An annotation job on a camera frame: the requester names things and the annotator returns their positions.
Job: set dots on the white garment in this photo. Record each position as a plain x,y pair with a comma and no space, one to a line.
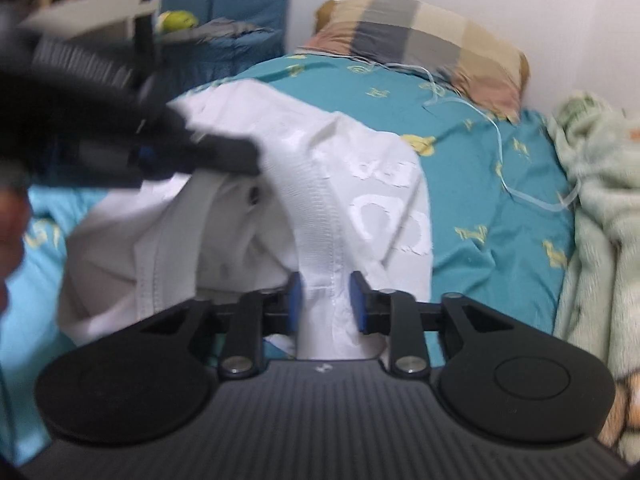
250,210

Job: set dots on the teal printed bed sheet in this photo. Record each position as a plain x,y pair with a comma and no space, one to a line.
480,200

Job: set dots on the yellow-green plush toy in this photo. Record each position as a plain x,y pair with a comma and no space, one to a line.
176,21

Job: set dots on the plaid pillow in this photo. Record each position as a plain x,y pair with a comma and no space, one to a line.
420,45

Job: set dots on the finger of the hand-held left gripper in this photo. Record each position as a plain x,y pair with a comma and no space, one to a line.
210,152

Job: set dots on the white wooden shelf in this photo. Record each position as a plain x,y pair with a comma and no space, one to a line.
85,0

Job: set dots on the person's left hand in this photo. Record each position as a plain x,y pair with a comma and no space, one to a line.
10,240

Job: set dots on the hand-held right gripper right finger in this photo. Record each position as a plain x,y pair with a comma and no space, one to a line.
358,305

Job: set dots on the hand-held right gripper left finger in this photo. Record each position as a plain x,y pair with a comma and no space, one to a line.
295,305

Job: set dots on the pale green fleece blanket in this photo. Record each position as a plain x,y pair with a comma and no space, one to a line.
600,260

